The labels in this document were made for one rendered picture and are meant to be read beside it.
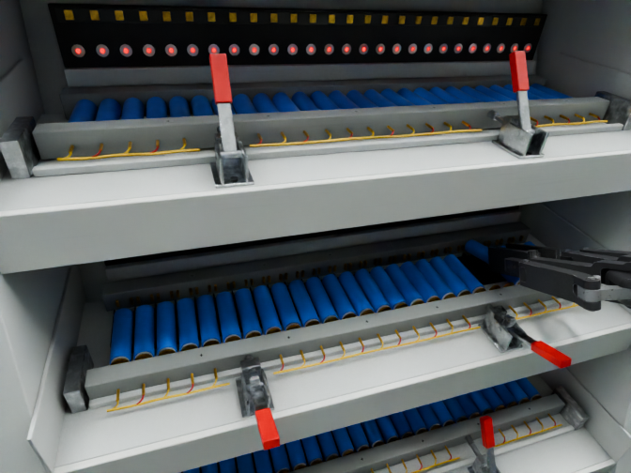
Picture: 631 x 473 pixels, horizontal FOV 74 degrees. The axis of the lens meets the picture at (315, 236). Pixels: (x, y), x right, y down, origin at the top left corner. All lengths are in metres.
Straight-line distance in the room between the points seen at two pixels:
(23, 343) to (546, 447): 0.60
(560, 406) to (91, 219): 0.62
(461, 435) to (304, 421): 0.26
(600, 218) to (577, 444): 0.30
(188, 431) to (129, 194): 0.20
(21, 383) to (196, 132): 0.22
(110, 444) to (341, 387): 0.20
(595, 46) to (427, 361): 0.42
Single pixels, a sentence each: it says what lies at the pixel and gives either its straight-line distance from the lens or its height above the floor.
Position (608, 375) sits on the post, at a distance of 0.68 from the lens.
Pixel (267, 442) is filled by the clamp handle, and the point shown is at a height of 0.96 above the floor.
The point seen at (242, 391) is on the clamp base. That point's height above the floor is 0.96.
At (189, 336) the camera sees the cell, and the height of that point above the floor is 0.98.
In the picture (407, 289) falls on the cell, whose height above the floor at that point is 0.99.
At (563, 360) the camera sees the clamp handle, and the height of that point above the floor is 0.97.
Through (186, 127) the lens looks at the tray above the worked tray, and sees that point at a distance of 0.36.
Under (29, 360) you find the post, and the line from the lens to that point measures 0.38.
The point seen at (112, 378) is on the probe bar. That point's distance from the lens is 0.41.
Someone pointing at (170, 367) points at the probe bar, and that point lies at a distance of 0.41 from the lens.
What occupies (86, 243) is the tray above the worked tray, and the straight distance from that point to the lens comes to 0.33.
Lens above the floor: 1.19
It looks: 17 degrees down
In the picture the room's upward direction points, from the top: 3 degrees counter-clockwise
